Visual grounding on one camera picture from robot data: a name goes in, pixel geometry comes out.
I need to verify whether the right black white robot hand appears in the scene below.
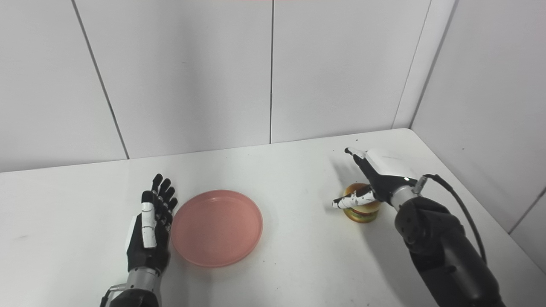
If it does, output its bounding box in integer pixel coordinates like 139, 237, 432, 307
332, 147, 418, 209

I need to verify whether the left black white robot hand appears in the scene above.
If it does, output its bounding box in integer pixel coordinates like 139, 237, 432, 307
125, 173, 179, 276

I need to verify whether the toy hamburger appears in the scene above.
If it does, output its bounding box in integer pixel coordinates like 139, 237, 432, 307
343, 183, 382, 223

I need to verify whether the pink round plate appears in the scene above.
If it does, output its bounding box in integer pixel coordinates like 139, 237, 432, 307
171, 190, 264, 268

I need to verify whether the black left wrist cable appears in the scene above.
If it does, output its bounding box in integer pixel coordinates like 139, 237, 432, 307
99, 284, 128, 307

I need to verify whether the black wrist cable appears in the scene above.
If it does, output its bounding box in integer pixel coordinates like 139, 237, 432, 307
99, 284, 128, 307
412, 174, 488, 265

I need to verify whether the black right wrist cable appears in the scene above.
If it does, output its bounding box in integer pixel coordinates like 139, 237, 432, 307
412, 174, 488, 265

